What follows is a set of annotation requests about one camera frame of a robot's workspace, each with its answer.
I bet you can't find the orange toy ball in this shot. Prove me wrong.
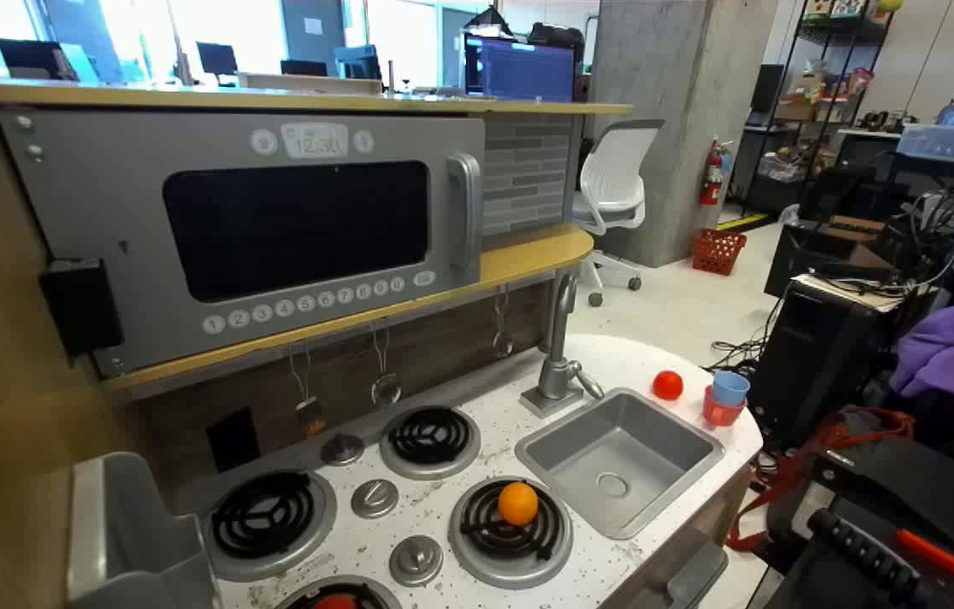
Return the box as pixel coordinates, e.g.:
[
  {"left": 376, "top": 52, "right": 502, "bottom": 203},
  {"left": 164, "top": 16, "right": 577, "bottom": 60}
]
[{"left": 493, "top": 480, "right": 544, "bottom": 528}]

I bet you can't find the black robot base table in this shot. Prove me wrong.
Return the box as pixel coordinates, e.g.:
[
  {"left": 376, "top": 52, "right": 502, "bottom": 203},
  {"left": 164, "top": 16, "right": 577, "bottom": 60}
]
[{"left": 759, "top": 435, "right": 954, "bottom": 609}]

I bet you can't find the gray toy faucet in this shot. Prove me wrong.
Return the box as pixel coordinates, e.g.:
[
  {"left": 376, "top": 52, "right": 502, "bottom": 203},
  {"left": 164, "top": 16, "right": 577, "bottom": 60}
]
[{"left": 518, "top": 268, "right": 606, "bottom": 421}]

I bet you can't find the black coil stove burner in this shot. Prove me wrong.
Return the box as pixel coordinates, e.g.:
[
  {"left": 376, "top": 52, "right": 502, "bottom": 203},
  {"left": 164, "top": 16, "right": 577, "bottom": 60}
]
[
  {"left": 272, "top": 572, "right": 404, "bottom": 609},
  {"left": 202, "top": 466, "right": 339, "bottom": 586},
  {"left": 376, "top": 402, "right": 484, "bottom": 480},
  {"left": 445, "top": 476, "right": 574, "bottom": 590}
]

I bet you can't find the gray stove knob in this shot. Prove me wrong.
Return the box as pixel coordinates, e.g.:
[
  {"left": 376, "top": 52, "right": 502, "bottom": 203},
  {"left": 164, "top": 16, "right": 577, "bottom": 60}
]
[
  {"left": 319, "top": 430, "right": 369, "bottom": 466},
  {"left": 386, "top": 534, "right": 445, "bottom": 590},
  {"left": 347, "top": 476, "right": 404, "bottom": 520}
]

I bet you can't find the red toy bowl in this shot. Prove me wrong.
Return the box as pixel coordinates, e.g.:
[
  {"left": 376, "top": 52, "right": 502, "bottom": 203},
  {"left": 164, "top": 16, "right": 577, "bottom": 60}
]
[{"left": 651, "top": 366, "right": 686, "bottom": 405}]

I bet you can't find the gray toy sink basin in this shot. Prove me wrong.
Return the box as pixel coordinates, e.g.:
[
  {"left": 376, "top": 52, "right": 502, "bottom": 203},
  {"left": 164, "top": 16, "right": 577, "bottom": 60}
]
[{"left": 513, "top": 387, "right": 727, "bottom": 541}]

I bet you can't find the wooden toy kitchen playset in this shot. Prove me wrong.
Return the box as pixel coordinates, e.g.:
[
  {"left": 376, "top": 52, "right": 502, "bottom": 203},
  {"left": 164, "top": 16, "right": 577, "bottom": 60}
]
[{"left": 0, "top": 78, "right": 767, "bottom": 609}]

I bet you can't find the red toy cup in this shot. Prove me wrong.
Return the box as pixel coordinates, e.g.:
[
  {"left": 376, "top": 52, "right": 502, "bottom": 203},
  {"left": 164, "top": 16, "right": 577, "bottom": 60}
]
[{"left": 701, "top": 383, "right": 747, "bottom": 434}]

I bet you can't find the blue toy cup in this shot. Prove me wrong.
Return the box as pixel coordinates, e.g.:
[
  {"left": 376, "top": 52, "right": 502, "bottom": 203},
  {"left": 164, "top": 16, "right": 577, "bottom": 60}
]
[{"left": 710, "top": 370, "right": 756, "bottom": 413}]

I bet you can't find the gray toy microwave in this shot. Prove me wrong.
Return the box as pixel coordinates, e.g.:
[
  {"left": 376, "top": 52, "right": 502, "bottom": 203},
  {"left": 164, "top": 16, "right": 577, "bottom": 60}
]
[{"left": 0, "top": 104, "right": 486, "bottom": 383}]

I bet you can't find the metal utensil hook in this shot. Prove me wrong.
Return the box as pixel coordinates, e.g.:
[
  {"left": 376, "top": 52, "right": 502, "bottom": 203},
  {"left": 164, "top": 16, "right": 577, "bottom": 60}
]
[
  {"left": 369, "top": 328, "right": 405, "bottom": 410},
  {"left": 486, "top": 289, "right": 522, "bottom": 358},
  {"left": 289, "top": 349, "right": 320, "bottom": 415}
]

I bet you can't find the light gray office chair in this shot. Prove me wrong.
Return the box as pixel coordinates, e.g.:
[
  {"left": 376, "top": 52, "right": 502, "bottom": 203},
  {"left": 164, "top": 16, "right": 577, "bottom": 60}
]
[{"left": 573, "top": 114, "right": 666, "bottom": 310}]

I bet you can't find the blue screen monitor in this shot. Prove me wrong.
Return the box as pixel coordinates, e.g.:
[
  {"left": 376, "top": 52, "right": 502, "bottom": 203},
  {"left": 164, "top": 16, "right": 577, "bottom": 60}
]
[{"left": 462, "top": 33, "right": 577, "bottom": 104}]

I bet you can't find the red plastic basket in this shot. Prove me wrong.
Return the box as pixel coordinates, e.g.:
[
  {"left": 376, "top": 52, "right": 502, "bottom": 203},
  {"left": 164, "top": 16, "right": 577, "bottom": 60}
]
[{"left": 689, "top": 225, "right": 752, "bottom": 278}]

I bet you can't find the red fire extinguisher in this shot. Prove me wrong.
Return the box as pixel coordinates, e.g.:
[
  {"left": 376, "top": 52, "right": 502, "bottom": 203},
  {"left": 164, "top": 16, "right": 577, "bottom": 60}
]
[{"left": 698, "top": 139, "right": 727, "bottom": 211}]

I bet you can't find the concrete pillar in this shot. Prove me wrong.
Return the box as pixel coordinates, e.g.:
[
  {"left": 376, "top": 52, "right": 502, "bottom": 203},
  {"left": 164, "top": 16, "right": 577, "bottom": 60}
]
[{"left": 592, "top": 0, "right": 779, "bottom": 268}]

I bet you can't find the black equipment cart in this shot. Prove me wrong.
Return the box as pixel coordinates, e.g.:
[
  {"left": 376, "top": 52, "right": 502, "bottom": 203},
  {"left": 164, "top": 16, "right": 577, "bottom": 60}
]
[{"left": 752, "top": 275, "right": 929, "bottom": 443}]

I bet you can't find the dark computer monitor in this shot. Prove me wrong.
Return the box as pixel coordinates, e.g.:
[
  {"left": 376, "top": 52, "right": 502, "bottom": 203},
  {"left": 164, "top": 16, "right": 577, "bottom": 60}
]
[
  {"left": 195, "top": 40, "right": 241, "bottom": 82},
  {"left": 0, "top": 38, "right": 82, "bottom": 82}
]

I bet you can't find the black box on kitchen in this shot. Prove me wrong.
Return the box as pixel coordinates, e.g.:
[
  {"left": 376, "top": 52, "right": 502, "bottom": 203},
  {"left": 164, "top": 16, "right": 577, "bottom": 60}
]
[{"left": 36, "top": 252, "right": 127, "bottom": 362}]

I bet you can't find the black metal shelf rack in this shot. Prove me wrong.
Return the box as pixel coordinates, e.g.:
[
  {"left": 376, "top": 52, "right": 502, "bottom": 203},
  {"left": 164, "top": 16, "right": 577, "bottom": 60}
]
[{"left": 767, "top": 0, "right": 909, "bottom": 215}]

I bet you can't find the gray microwave door handle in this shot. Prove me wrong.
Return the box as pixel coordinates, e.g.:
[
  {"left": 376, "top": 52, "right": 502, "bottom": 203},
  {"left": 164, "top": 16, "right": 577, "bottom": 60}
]
[{"left": 444, "top": 150, "right": 486, "bottom": 283}]

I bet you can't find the red strap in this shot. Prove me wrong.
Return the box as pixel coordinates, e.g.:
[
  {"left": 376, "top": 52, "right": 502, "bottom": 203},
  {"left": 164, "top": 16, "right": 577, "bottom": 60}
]
[{"left": 724, "top": 405, "right": 915, "bottom": 554}]

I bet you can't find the black clamp orange handle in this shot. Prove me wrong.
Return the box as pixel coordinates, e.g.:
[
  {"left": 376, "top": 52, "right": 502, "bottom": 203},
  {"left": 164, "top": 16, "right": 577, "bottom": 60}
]
[{"left": 807, "top": 504, "right": 954, "bottom": 602}]

